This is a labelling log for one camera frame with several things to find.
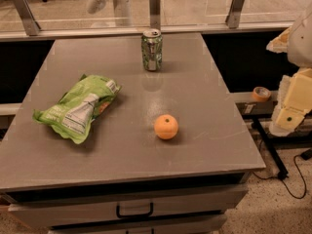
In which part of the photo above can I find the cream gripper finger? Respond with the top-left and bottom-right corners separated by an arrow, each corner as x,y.
275,107 -> 305,131
266,28 -> 291,54

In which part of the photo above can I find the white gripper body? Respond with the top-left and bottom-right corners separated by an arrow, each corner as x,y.
284,68 -> 312,115

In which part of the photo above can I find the green soda can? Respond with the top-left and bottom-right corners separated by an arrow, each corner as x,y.
141,28 -> 163,71

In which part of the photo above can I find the green rice chip bag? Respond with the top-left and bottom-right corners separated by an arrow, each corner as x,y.
32,75 -> 121,144

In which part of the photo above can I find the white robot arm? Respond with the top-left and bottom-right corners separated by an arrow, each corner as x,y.
266,7 -> 312,137

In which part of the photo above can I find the roll of tan tape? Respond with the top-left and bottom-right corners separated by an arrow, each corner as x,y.
252,87 -> 271,102

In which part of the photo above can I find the black metal stand leg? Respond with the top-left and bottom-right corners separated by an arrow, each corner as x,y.
252,117 -> 289,180

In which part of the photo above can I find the orange fruit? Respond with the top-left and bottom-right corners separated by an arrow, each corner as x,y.
154,114 -> 178,140

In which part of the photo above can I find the lower grey drawer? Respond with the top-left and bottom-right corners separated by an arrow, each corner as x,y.
48,214 -> 226,234

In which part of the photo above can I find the grey drawer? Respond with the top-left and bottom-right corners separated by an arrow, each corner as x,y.
9,184 -> 248,228
48,214 -> 226,234

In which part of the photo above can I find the upper grey drawer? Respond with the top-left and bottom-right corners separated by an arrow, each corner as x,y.
9,184 -> 248,228

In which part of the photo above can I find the black floor cable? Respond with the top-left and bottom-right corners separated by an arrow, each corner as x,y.
253,148 -> 312,200

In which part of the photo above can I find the right metal bracket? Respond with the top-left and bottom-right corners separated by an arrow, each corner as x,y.
225,0 -> 245,29

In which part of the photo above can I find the metal bracket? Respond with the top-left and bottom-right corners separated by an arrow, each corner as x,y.
12,0 -> 41,36
225,0 -> 245,29
149,0 -> 161,29

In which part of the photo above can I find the middle metal bracket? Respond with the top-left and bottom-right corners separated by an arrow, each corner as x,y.
149,0 -> 161,29

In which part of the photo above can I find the black drawer handle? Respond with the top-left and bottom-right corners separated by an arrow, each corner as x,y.
115,203 -> 154,219

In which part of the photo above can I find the left metal bracket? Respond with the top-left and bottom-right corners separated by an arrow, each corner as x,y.
12,0 -> 41,36

